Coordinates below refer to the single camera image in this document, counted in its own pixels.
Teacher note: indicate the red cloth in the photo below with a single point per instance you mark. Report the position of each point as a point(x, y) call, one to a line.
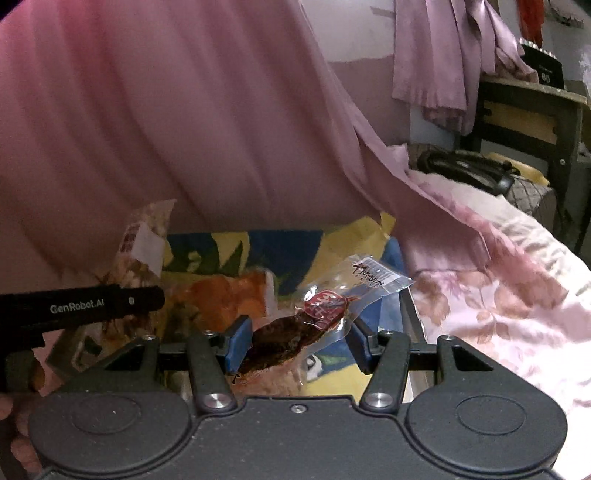
point(533, 18)

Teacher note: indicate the orange snack packet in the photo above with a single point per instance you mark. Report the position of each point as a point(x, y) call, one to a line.
point(221, 295)

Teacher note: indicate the pink hanging clothes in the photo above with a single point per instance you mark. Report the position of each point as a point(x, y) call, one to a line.
point(443, 55)

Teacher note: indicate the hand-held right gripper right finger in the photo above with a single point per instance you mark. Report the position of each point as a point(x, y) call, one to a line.
point(358, 348)

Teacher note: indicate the black device box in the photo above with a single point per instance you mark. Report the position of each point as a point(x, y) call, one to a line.
point(544, 67)

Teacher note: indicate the grey cartoon-lined shallow box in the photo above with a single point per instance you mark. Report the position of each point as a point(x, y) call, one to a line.
point(277, 249)

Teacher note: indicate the pink floral bedsheet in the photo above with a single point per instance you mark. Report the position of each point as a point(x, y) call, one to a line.
point(498, 277)

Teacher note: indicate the dark meat vacuum packet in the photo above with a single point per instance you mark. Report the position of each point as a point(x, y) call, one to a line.
point(286, 339)

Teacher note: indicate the dark wooden chair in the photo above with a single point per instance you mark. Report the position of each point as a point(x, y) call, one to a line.
point(521, 115)

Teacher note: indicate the pink curtain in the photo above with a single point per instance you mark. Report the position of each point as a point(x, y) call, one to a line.
point(161, 115)

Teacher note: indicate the black bag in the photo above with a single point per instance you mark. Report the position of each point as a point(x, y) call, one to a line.
point(466, 166)

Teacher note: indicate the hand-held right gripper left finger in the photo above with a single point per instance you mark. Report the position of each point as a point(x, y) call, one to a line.
point(238, 344)

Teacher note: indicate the person's left hand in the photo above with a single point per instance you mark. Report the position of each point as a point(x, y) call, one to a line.
point(11, 410)

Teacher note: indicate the brown bread packet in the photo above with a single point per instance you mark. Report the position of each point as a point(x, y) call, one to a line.
point(154, 214)

